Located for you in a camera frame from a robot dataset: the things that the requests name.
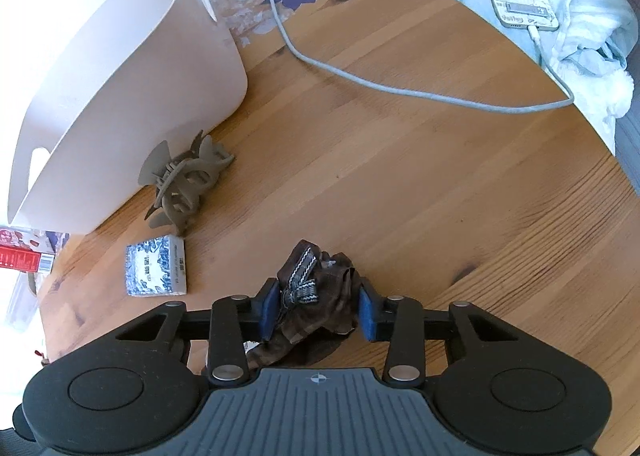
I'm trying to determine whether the white charging cable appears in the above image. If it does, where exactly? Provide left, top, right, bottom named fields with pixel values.
left=256, top=0, right=576, bottom=114

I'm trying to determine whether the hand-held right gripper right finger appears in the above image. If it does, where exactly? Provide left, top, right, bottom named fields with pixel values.
left=357, top=278, right=522, bottom=383

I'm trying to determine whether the red milk carton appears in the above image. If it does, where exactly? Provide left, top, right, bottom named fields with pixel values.
left=0, top=225, right=56, bottom=271

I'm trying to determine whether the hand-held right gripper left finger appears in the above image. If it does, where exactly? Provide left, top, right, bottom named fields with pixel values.
left=115, top=278, right=281, bottom=383

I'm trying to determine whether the light blue clothing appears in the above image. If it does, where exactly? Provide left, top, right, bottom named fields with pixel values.
left=371, top=0, right=636, bottom=154

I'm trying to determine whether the beige hair claw clip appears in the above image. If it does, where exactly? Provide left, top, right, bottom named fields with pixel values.
left=138, top=130, right=237, bottom=237

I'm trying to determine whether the beige plastic storage bin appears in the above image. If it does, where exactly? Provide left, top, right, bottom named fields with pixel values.
left=7, top=0, right=249, bottom=235

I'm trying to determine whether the brown plaid hair scrunchie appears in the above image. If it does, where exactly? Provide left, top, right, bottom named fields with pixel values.
left=245, top=239, right=362, bottom=368

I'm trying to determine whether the wooden desk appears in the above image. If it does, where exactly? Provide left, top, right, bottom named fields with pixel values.
left=37, top=0, right=640, bottom=379

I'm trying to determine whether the blue white patterned tissue pack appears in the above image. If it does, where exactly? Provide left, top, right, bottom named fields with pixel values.
left=124, top=234, right=188, bottom=296

